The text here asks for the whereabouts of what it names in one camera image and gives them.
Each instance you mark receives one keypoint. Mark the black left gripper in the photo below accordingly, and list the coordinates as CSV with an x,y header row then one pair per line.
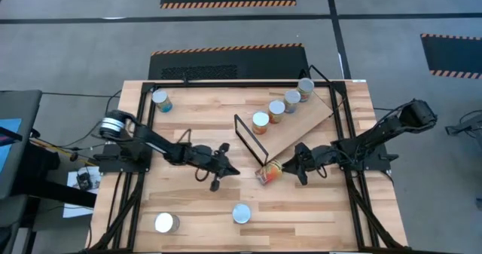
x,y
215,185

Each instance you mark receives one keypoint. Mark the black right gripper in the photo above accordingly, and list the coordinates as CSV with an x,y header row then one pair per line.
x,y
303,179

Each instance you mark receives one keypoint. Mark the green beans orange can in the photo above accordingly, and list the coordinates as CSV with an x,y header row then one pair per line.
x,y
269,173

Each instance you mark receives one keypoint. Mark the orange label tin can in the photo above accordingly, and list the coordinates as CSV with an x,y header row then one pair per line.
x,y
260,118
276,107

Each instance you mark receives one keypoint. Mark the tomatoes label blue can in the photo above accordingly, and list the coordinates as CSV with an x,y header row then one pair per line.
x,y
164,222
160,96
292,96

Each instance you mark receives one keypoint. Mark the colourful label tin can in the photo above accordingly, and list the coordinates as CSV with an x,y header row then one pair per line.
x,y
305,84

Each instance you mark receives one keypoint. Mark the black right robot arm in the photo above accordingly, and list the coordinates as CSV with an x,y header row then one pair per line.
x,y
376,137

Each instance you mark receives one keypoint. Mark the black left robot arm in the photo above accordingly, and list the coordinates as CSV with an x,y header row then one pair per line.
x,y
150,139

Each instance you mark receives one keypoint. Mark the wooden shelf with black frames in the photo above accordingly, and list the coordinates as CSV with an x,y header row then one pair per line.
x,y
297,127

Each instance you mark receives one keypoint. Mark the corn label orange can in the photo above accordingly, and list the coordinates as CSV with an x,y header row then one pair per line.
x,y
241,212

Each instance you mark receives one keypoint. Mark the small black device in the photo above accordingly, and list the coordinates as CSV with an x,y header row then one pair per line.
x,y
83,181

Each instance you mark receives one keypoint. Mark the white paper sheet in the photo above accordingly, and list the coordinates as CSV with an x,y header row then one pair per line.
x,y
75,212
72,178

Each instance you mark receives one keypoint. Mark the black stand base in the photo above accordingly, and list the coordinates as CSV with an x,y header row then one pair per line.
x,y
56,195

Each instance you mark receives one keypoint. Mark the grey stand leg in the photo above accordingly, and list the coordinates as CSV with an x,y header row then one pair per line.
x,y
467,125

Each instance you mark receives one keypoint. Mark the grey side table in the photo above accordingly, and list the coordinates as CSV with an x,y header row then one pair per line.
x,y
22,107

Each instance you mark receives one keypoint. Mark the blue sheet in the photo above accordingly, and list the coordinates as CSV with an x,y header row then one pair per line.
x,y
9,141

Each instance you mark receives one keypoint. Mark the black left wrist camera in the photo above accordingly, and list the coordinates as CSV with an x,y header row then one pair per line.
x,y
209,153

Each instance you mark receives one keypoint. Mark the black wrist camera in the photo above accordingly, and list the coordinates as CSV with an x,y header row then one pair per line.
x,y
317,153
209,153

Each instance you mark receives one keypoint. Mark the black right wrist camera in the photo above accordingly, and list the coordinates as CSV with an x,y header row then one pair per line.
x,y
317,153

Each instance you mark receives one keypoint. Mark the black aluminium table frame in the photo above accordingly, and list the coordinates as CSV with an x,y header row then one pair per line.
x,y
226,84

